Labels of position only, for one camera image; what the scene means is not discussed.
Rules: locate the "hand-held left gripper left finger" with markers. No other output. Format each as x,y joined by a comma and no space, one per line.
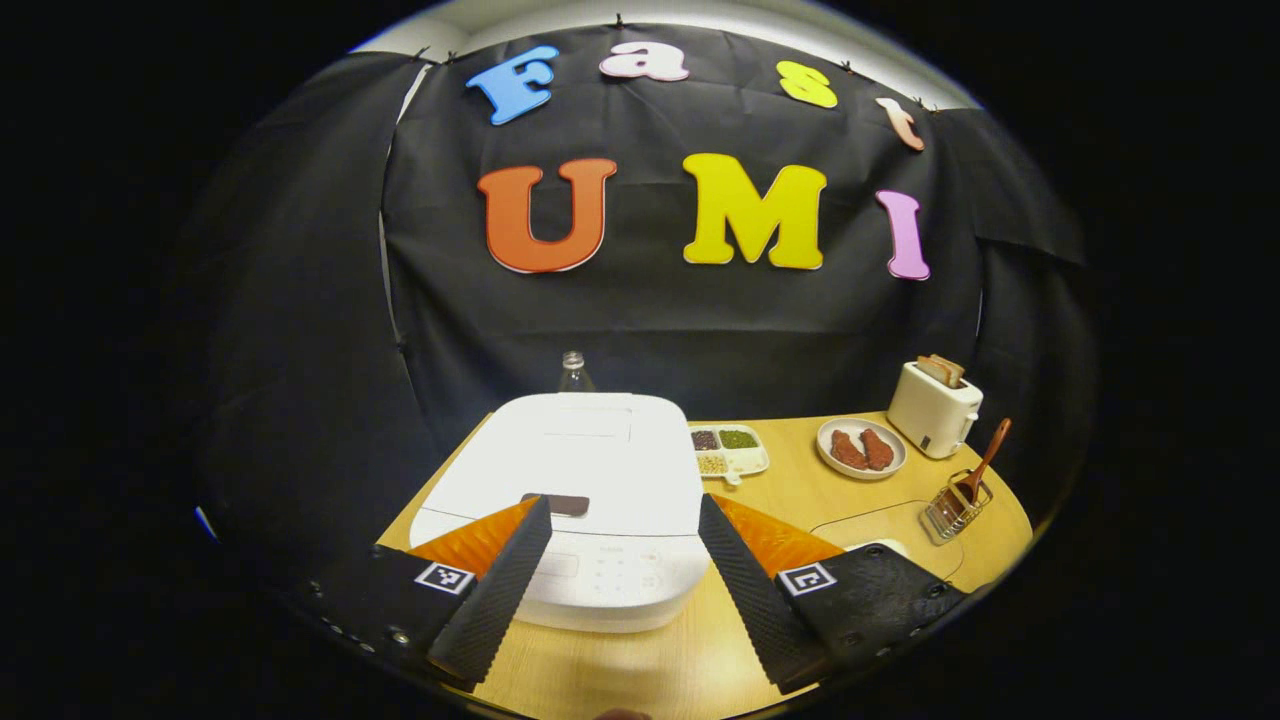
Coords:
495,600

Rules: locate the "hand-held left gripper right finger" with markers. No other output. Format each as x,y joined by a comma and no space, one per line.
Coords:
755,600

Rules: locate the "clear box of white rice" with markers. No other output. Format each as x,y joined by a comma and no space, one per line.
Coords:
890,522

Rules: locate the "white rice cooker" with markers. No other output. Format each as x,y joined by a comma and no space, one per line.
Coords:
590,450

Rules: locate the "white divided bean dish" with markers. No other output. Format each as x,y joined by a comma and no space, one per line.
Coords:
748,462

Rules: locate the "white round plate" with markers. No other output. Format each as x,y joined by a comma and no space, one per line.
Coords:
830,462

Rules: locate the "brown meat piece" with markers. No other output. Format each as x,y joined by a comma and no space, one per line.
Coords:
879,450
848,450

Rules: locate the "white toaster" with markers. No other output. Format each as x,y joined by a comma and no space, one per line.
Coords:
930,420

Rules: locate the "toast bread slice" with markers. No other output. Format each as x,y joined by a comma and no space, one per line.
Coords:
935,372
955,368

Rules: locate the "black backdrop cloth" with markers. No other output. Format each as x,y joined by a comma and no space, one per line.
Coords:
650,320

